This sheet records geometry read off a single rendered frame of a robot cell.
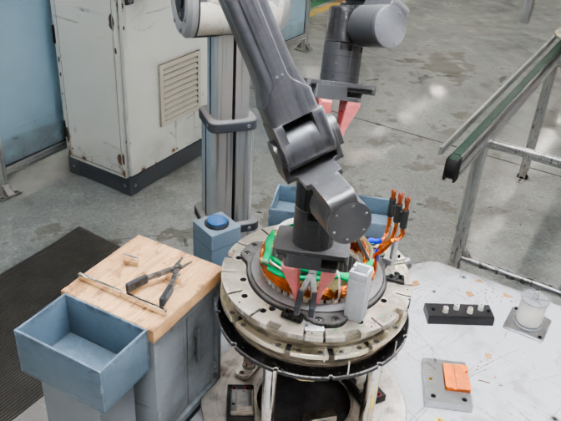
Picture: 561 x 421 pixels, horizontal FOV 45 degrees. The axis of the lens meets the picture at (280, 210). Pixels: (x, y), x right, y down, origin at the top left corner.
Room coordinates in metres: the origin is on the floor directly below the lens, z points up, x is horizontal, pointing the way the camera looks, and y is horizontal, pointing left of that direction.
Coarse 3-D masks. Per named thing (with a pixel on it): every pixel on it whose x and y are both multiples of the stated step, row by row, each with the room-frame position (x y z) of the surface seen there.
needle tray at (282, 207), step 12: (276, 192) 1.24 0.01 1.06; (288, 192) 1.27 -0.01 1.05; (276, 204) 1.25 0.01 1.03; (288, 204) 1.26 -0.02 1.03; (372, 204) 1.25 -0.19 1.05; (384, 204) 1.24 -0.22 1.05; (276, 216) 1.17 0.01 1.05; (288, 216) 1.17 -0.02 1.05; (372, 216) 1.23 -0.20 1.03; (384, 216) 1.24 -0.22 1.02; (372, 228) 1.14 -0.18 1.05; (384, 228) 1.14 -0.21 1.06
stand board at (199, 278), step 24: (144, 240) 1.03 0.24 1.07; (120, 264) 0.95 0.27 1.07; (144, 264) 0.96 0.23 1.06; (168, 264) 0.96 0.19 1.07; (192, 264) 0.97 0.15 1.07; (72, 288) 0.88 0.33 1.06; (96, 288) 0.88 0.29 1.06; (120, 288) 0.89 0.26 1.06; (144, 288) 0.89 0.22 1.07; (192, 288) 0.90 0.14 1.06; (120, 312) 0.83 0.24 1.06; (144, 312) 0.83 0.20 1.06; (168, 312) 0.83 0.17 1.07
